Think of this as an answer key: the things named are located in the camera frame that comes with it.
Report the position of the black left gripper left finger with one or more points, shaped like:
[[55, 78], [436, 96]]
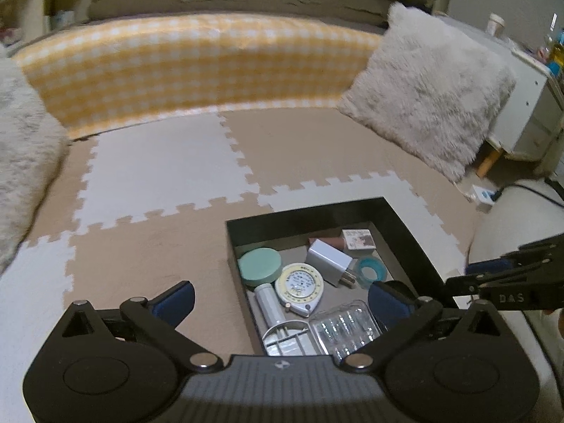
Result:
[[175, 304]]

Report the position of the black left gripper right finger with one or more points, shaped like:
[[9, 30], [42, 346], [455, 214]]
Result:
[[391, 302]]

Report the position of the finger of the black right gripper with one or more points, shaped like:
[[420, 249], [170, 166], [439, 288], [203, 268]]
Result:
[[468, 285], [531, 256]]

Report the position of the white usb charger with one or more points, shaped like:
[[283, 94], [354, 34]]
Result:
[[331, 263]]

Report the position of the uv gel polish box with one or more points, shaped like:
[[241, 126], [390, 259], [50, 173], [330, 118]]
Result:
[[358, 239]]

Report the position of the brown cylindrical tube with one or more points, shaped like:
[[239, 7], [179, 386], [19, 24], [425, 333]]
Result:
[[335, 242]]

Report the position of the round white yellow tape measure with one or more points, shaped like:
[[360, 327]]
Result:
[[299, 288]]

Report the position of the mint green round tin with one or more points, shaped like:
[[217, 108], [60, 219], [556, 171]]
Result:
[[260, 266]]

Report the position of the black cardboard box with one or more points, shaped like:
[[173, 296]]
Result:
[[288, 232]]

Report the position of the clear teal tape roll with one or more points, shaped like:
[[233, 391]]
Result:
[[369, 270]]

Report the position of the cream beanbag cushion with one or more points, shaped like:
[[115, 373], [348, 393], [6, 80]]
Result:
[[525, 211]]

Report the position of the clear plastic case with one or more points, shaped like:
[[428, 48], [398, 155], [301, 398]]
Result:
[[342, 330]]

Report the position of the white power strip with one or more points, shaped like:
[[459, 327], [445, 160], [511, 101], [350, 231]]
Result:
[[483, 198]]

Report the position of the white drawer cabinet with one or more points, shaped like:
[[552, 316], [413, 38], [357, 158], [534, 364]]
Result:
[[527, 127]]

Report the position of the fluffy cream cushion right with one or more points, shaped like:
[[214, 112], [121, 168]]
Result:
[[431, 89]]

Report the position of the fluffy cream cushion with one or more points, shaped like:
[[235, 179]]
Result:
[[431, 89], [33, 146]]

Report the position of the fluffy cream cushion left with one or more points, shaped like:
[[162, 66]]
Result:
[[33, 146]]

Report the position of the yellow checkered blanket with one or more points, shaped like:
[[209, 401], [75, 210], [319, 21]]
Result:
[[124, 72]]

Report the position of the wooden shelf unit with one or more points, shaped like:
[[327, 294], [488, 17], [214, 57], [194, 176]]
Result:
[[24, 21]]

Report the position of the grey white handle tool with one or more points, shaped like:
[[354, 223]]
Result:
[[283, 337]]

